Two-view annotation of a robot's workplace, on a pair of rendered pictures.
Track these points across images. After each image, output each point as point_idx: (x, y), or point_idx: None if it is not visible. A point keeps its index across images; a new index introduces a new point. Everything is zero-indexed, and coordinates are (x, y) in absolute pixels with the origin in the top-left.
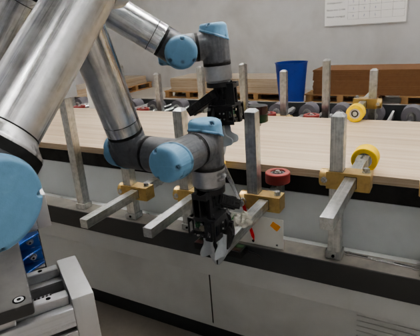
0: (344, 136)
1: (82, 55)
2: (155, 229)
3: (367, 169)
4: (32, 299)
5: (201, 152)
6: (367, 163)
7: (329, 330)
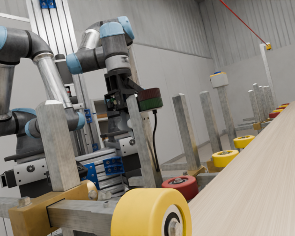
0: (42, 136)
1: None
2: (131, 181)
3: (18, 199)
4: (6, 158)
5: (32, 125)
6: (91, 217)
7: None
